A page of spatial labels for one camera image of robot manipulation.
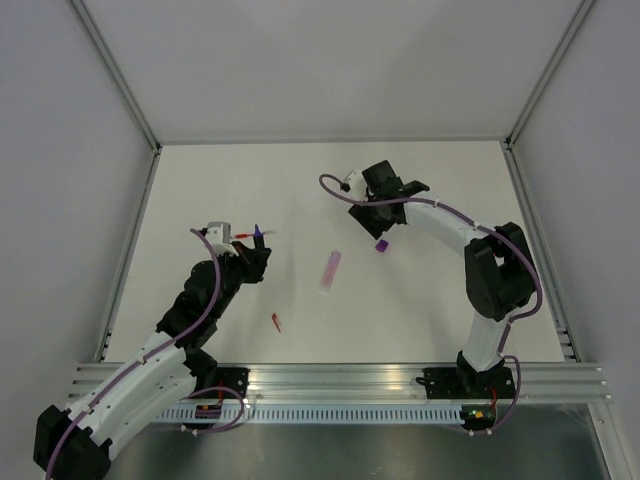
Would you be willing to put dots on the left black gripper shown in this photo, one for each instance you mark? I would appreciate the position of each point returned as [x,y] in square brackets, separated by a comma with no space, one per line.
[253,261]

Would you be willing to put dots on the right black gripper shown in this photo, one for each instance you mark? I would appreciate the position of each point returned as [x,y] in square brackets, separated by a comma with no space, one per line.
[376,228]

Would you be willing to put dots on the purple highlighter cap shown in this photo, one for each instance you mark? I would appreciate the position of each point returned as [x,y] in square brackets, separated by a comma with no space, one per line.
[381,246]

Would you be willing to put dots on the black purple highlighter pen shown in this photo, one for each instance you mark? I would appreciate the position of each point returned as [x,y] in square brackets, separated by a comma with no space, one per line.
[258,238]

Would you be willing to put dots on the pink marker pen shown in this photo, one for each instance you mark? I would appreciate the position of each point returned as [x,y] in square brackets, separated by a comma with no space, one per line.
[330,271]

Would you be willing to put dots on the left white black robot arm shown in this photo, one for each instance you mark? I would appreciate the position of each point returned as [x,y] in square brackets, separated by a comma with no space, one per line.
[81,440]

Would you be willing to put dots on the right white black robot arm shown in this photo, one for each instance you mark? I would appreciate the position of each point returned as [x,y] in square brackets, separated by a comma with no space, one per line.
[501,281]

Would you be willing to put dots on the red ballpoint pen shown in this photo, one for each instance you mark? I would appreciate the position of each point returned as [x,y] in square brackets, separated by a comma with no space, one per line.
[250,233]

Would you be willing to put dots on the red pen cap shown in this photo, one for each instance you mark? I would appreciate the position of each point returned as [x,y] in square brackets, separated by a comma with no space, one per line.
[276,322]

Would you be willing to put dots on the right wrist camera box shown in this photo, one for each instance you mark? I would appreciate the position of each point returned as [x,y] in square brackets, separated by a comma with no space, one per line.
[354,184]

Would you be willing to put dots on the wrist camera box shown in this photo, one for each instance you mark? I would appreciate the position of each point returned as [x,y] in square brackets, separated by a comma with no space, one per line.
[354,184]
[219,236]

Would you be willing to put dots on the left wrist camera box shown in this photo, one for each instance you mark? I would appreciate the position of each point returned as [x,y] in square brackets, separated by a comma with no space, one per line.
[219,236]

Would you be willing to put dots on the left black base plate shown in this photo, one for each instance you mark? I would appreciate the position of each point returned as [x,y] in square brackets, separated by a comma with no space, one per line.
[234,378]

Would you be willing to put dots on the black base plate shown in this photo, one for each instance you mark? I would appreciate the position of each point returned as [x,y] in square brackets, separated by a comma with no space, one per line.
[450,383]
[234,378]

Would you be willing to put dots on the aluminium front rail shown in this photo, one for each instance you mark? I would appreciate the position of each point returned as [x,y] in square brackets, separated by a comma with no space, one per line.
[541,383]

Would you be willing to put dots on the right aluminium frame post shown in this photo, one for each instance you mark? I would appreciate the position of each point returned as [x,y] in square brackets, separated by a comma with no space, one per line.
[569,34]

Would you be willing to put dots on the aluminium frame post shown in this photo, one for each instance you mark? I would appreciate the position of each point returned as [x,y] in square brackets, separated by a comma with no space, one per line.
[106,58]
[569,34]

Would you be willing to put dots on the white slotted cable duct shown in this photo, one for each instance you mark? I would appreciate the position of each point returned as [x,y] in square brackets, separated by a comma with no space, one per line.
[375,414]

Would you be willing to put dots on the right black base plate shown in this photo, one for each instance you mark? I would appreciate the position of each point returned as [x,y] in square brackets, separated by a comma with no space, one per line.
[450,383]

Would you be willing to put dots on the left aluminium frame post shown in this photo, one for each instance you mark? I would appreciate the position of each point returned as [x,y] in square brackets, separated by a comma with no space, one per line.
[106,58]

